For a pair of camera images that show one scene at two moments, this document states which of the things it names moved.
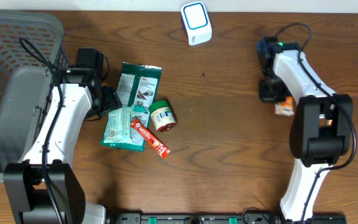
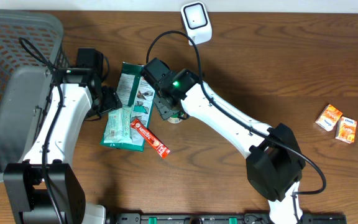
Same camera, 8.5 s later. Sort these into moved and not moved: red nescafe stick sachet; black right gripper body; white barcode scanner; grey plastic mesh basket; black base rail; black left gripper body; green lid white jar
Moved: black right gripper body; green lid white jar
Not moved: black left gripper body; black base rail; red nescafe stick sachet; grey plastic mesh basket; white barcode scanner
